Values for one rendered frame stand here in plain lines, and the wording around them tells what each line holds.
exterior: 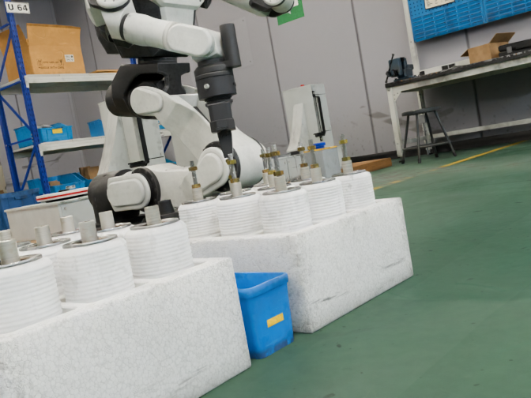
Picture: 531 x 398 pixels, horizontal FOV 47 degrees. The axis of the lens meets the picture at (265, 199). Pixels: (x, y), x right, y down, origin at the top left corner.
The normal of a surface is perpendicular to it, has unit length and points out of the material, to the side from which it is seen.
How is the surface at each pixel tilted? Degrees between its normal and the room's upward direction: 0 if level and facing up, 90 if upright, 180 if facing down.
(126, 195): 90
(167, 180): 90
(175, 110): 111
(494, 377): 0
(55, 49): 86
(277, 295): 92
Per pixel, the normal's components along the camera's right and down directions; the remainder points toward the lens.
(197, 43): -0.34, 0.14
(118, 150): 0.75, -0.08
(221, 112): 0.04, 0.07
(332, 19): -0.64, 0.18
